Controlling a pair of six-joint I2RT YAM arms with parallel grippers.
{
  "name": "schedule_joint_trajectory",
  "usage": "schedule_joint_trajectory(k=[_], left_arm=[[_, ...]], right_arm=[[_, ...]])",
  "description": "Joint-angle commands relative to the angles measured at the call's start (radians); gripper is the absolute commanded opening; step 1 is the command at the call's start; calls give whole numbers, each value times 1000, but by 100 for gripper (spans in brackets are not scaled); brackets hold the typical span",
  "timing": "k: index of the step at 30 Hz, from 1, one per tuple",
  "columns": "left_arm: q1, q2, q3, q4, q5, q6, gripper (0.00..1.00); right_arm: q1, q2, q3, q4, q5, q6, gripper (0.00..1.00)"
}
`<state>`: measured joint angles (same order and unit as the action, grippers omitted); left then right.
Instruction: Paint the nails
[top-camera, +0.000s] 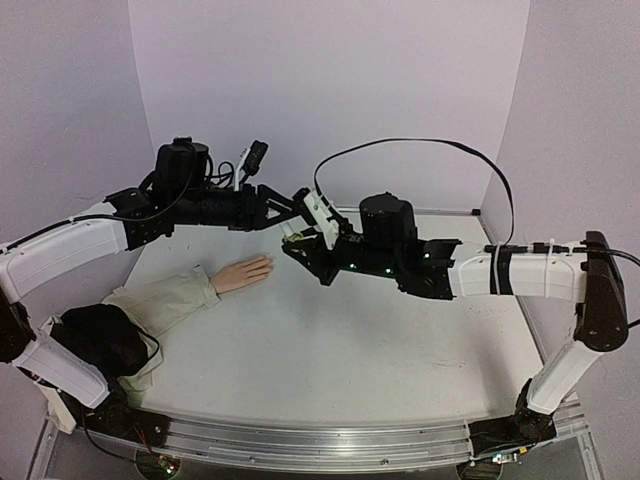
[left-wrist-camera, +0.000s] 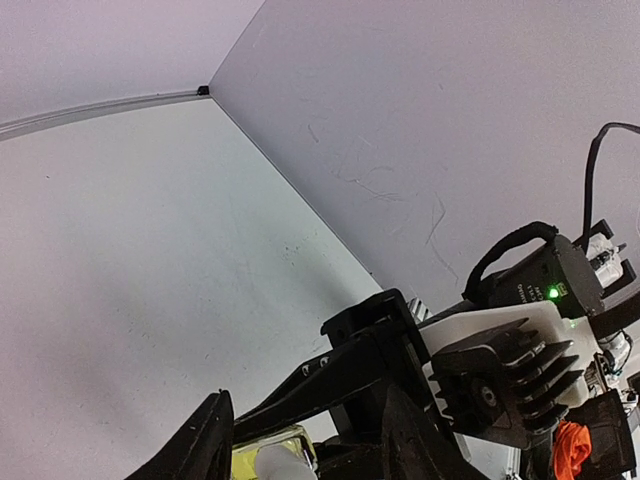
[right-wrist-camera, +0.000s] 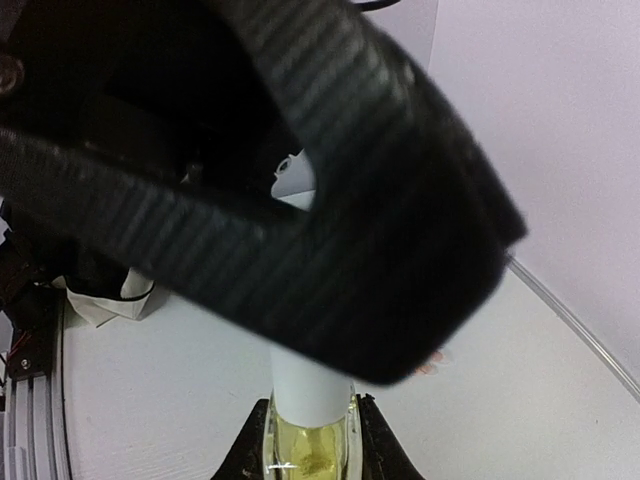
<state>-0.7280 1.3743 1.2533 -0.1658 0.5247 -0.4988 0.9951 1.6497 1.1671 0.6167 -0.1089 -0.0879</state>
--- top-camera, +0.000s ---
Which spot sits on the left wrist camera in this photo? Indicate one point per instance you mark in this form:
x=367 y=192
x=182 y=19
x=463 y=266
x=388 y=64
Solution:
x=249 y=164

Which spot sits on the white nail polish bottle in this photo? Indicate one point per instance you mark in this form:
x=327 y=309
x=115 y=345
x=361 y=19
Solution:
x=293 y=238

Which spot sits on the beige sleeve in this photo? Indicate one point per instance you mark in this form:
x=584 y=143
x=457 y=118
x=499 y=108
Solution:
x=156 y=308

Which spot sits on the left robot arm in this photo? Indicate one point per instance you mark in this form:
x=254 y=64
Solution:
x=179 y=191

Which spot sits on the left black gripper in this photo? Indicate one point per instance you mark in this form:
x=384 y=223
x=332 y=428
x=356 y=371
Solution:
x=254 y=213

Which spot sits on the aluminium back table rail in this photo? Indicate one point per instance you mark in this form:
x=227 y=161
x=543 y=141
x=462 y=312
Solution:
x=344 y=210

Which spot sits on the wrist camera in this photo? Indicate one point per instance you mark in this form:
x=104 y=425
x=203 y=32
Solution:
x=320 y=214
x=249 y=164

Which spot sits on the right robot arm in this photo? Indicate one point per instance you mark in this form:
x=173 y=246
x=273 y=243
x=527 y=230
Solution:
x=583 y=273

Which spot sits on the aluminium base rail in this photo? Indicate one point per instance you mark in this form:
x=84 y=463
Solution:
x=333 y=450

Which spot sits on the mannequin hand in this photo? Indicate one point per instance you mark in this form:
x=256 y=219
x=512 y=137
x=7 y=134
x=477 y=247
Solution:
x=242 y=274

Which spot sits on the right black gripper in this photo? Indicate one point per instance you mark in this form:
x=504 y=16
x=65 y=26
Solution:
x=326 y=255

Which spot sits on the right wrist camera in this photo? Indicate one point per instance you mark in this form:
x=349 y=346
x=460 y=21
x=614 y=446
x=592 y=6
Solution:
x=320 y=214

